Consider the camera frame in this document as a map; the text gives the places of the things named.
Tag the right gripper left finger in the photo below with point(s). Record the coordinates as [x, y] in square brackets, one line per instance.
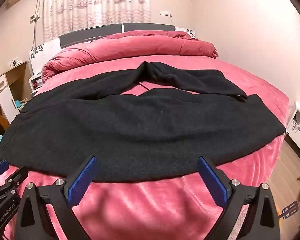
[33, 219]

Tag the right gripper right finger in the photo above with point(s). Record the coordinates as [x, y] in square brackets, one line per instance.
[261, 220]

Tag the black fleece pants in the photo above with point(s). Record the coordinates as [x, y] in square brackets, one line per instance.
[141, 124]

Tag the pink velvet bed sheet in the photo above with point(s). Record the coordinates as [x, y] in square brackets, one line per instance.
[179, 208]

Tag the light blue cup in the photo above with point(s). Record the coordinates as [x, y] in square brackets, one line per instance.
[18, 104]

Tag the wooden desk with white drawers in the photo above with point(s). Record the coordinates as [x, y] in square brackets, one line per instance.
[14, 85]

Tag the white grey nightstand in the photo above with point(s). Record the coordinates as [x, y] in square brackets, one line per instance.
[35, 83]

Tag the grey white headboard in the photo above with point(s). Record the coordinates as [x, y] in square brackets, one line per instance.
[44, 52]

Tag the patterned pink curtain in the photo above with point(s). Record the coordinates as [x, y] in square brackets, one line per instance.
[64, 16]

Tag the pink rolled duvet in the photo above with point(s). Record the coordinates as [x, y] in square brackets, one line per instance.
[129, 44]

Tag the white wall socket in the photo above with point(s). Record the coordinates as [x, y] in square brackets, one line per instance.
[165, 13]

